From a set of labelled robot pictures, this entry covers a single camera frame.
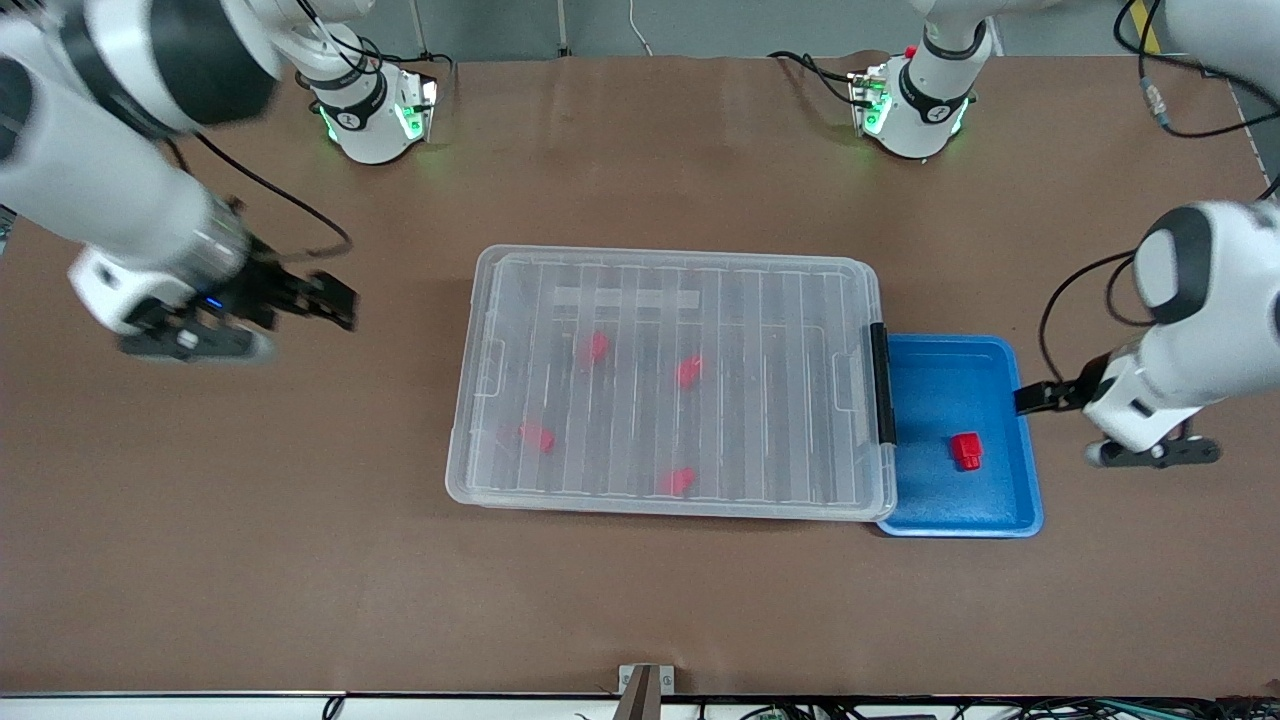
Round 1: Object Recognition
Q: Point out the clear ribbed plastic lid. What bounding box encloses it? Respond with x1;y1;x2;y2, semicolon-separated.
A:
447;245;887;507

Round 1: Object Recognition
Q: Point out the black box latch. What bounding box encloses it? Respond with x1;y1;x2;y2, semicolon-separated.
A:
868;322;898;445

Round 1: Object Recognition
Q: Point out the clear plastic storage box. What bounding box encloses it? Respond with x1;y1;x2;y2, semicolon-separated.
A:
447;246;898;523

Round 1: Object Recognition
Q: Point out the blue plastic tray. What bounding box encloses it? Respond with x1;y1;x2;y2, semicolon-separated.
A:
878;334;1045;539

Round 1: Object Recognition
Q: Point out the brown paper table cover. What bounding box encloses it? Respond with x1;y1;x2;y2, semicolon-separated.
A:
0;50;1280;699

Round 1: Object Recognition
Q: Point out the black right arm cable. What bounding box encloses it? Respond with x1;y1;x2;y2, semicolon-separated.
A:
193;130;354;264

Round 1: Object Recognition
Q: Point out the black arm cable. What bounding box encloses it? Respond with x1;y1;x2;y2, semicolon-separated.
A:
1038;0;1280;387
193;130;354;264

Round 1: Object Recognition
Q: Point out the black base cable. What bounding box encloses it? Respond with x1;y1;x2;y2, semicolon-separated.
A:
767;49;864;107
295;0;457;79

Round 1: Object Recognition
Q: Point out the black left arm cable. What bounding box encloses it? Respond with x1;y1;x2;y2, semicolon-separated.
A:
1038;0;1280;387

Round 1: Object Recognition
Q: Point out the tangled cable bundle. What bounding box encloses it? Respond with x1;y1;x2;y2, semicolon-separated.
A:
690;697;1280;720

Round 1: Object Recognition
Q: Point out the white table edge rail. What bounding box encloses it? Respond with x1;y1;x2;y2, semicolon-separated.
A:
0;692;1280;720

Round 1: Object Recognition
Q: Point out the metal bracket with dark post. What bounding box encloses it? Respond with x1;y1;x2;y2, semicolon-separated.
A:
617;664;677;720

